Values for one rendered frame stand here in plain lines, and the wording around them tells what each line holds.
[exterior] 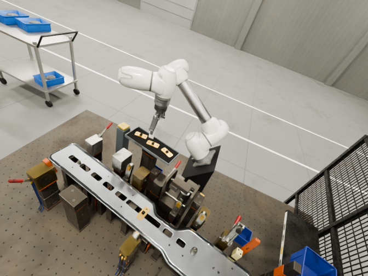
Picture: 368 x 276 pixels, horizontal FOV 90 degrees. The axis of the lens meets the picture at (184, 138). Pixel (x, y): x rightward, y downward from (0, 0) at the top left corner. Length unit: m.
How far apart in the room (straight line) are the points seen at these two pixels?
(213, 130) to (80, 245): 1.20
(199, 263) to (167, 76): 0.96
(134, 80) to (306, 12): 10.59
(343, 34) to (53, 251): 11.73
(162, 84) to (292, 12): 10.40
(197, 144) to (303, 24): 10.14
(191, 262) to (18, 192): 1.22
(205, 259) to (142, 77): 0.99
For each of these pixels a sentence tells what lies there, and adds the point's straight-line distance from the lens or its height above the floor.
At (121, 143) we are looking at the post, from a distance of 1.45.
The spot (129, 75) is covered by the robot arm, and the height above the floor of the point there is 1.63.
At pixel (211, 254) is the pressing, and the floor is 1.00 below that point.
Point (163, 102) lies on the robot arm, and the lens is 1.02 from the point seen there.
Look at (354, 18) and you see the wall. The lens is 11.67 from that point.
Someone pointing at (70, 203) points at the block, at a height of 1.03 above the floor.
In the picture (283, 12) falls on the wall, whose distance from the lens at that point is 11.12.
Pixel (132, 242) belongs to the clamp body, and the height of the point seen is 1.04.
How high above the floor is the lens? 2.05
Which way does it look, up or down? 39 degrees down
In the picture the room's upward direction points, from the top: 20 degrees clockwise
